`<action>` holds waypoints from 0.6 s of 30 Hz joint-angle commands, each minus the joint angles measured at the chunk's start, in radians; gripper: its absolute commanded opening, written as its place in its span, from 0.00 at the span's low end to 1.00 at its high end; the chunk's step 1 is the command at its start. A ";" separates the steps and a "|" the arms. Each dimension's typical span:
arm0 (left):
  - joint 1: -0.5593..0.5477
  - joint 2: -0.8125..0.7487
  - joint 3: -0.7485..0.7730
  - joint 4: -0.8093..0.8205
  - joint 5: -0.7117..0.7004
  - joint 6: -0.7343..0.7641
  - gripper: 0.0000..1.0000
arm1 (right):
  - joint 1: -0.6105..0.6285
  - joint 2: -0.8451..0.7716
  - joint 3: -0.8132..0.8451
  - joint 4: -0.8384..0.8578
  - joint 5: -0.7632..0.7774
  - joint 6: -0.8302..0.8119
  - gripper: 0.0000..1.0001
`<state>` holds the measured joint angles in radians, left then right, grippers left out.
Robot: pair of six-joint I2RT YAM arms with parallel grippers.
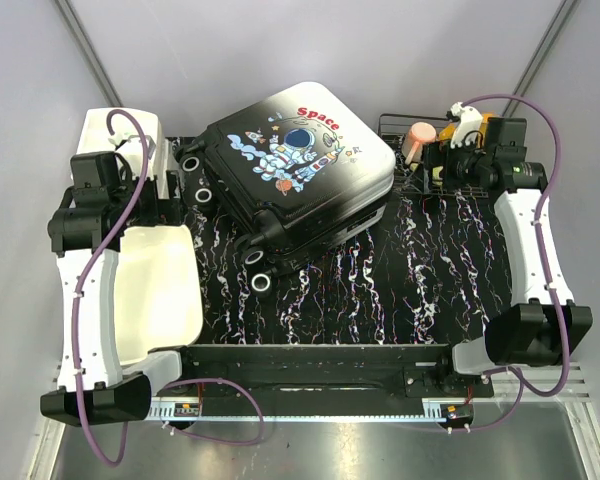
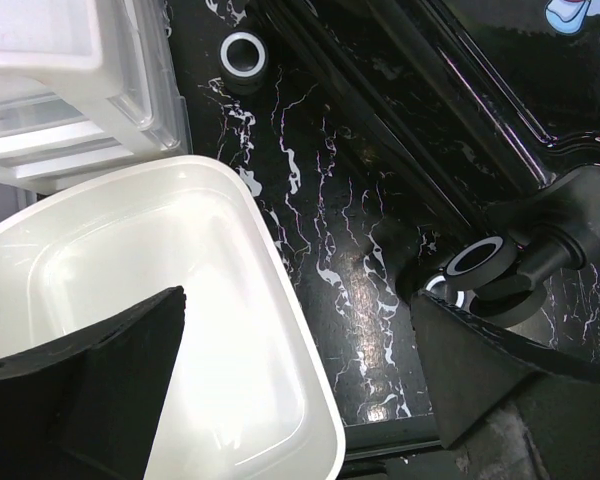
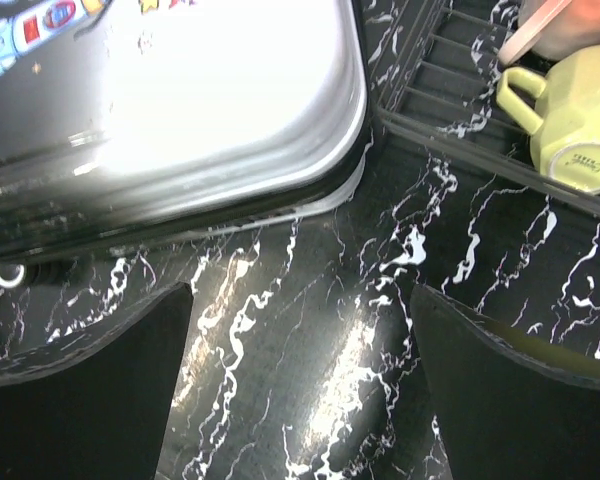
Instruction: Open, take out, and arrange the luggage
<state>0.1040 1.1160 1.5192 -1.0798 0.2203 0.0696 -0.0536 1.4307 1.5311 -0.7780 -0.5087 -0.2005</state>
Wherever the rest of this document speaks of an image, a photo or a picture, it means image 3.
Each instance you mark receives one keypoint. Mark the green ceramic mug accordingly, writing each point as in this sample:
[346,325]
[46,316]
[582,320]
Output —
[560,112]

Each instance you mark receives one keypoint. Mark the black wire dish rack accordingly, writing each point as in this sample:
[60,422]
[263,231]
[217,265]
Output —
[440,90]

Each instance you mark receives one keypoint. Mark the pink plastic cup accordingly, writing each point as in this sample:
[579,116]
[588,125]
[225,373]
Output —
[553,29]

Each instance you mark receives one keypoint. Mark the black white space suitcase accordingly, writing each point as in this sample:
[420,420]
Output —
[129,124]

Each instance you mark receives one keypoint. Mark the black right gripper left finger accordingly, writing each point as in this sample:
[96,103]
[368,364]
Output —
[94,404]

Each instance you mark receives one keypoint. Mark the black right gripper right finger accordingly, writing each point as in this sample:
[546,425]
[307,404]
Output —
[509,405]

